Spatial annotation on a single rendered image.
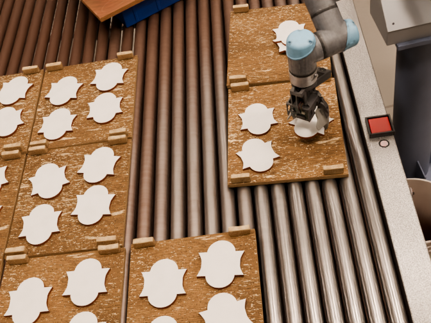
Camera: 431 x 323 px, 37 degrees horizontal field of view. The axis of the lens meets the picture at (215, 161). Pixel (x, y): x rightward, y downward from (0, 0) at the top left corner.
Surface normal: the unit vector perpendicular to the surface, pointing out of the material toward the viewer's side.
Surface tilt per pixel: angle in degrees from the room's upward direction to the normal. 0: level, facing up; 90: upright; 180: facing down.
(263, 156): 0
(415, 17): 43
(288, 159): 0
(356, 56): 0
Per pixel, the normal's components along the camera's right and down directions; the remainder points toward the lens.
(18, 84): -0.17, -0.64
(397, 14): -0.03, 0.02
